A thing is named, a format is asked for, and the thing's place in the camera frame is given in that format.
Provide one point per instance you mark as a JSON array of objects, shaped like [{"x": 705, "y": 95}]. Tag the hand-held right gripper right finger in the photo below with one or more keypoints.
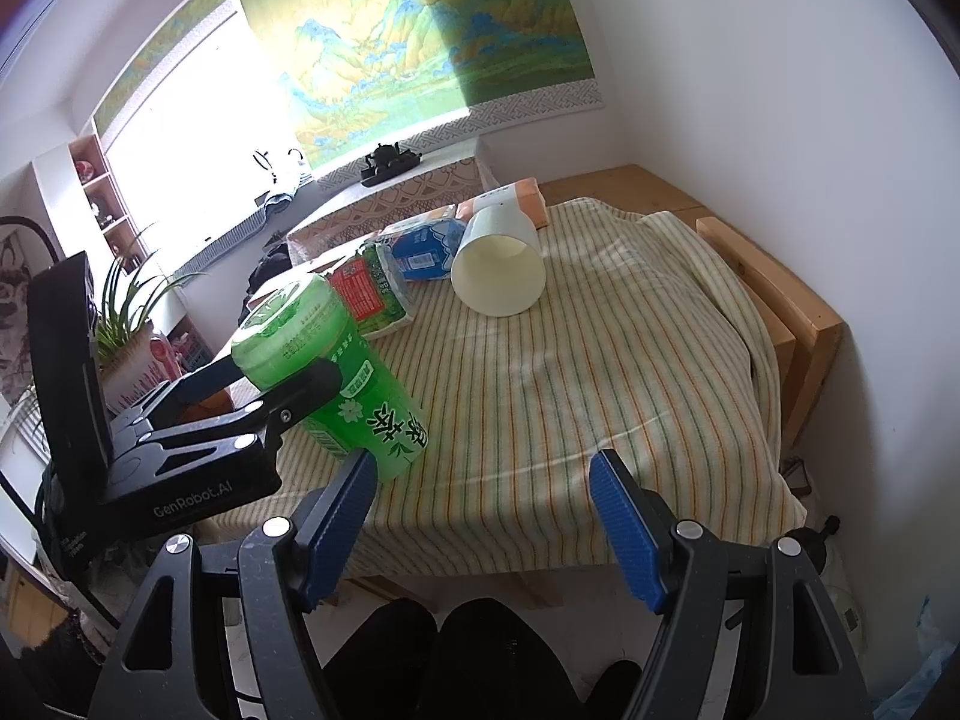
[{"x": 626, "y": 532}]

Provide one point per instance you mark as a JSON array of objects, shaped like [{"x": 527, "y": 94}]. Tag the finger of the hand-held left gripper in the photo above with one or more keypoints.
[
  {"x": 300, "y": 394},
  {"x": 202, "y": 384}
]

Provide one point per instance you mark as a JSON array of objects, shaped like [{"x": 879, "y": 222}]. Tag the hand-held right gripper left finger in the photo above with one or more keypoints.
[{"x": 339, "y": 525}]

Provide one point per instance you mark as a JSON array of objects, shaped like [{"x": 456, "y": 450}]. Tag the green tea bottle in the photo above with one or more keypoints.
[{"x": 300, "y": 330}]

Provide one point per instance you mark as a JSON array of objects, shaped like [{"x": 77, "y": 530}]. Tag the white paper cup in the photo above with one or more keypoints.
[{"x": 496, "y": 277}]

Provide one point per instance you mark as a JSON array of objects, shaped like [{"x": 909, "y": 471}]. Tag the pink crate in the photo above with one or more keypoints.
[{"x": 176, "y": 356}]

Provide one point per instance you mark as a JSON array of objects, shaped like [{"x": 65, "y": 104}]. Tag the potted spider plant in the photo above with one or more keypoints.
[{"x": 127, "y": 360}]

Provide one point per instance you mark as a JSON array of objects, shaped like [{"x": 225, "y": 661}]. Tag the black bag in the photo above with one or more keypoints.
[{"x": 266, "y": 274}]

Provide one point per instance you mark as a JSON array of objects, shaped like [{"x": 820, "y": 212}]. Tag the red green snack packet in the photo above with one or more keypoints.
[{"x": 367, "y": 289}]

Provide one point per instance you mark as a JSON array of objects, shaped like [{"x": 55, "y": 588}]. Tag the striped yellow cloth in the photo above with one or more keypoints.
[{"x": 570, "y": 390}]

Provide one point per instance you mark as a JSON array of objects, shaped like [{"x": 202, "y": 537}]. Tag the grey blue cloth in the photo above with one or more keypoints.
[{"x": 240, "y": 229}]

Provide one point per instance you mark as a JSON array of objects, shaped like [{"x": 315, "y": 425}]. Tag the blue white packet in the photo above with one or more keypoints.
[{"x": 427, "y": 247}]

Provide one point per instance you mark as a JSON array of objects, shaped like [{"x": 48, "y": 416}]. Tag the white pink shelf unit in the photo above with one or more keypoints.
[{"x": 86, "y": 187}]

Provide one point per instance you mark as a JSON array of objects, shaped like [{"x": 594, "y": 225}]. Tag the patterned beige box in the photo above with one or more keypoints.
[{"x": 390, "y": 202}]

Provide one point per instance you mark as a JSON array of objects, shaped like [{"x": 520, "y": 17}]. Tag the black teapot on tray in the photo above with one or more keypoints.
[{"x": 386, "y": 159}]

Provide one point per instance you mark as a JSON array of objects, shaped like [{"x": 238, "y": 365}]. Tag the wooden table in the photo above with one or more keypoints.
[{"x": 810, "y": 315}]

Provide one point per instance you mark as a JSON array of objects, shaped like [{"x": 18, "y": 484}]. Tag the orange tissue pack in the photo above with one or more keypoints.
[{"x": 517, "y": 199}]

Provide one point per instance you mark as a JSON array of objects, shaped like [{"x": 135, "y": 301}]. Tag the blue plastic bag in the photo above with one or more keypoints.
[{"x": 926, "y": 652}]

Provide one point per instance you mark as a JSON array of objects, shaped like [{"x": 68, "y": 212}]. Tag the narrow landscape roller blind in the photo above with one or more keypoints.
[{"x": 165, "y": 60}]

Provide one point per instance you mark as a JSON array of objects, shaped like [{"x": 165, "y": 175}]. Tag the wide landscape roller blind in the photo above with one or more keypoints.
[{"x": 420, "y": 52}]

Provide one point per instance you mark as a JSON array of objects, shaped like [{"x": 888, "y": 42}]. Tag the ink wall picture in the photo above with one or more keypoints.
[{"x": 19, "y": 315}]

